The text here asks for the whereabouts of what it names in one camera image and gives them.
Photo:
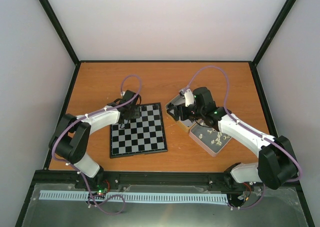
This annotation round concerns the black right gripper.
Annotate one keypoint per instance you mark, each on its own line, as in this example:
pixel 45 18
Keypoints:
pixel 177 109

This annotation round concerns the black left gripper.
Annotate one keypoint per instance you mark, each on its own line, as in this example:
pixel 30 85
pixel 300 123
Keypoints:
pixel 137 114

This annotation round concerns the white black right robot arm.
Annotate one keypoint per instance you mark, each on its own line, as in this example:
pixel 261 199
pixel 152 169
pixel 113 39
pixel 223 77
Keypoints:
pixel 275 165

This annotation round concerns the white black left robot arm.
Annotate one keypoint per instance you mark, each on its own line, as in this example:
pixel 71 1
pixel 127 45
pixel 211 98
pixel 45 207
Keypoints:
pixel 70 140

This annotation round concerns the black white chess board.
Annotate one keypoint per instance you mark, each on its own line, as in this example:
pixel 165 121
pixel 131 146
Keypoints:
pixel 145 135

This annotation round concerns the gold metal tin box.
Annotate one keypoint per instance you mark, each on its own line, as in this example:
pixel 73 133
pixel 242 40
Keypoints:
pixel 184 125

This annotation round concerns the silver tin lid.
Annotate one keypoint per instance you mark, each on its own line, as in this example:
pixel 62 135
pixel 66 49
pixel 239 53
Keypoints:
pixel 212 142

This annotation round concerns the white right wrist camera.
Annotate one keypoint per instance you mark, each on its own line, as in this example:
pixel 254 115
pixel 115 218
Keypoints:
pixel 188 96

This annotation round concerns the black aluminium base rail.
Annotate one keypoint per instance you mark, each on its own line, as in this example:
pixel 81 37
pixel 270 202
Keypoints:
pixel 117 179

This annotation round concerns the light blue cable duct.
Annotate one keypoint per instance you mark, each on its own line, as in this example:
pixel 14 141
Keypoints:
pixel 137 197

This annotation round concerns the black frame post left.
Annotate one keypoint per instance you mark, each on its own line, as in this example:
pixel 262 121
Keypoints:
pixel 59 30

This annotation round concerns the black frame post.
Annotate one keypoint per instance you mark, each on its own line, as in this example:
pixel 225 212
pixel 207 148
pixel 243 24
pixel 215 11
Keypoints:
pixel 59 30
pixel 281 17

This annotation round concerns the black frame post right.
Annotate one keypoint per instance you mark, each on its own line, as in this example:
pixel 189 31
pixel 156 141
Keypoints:
pixel 281 17

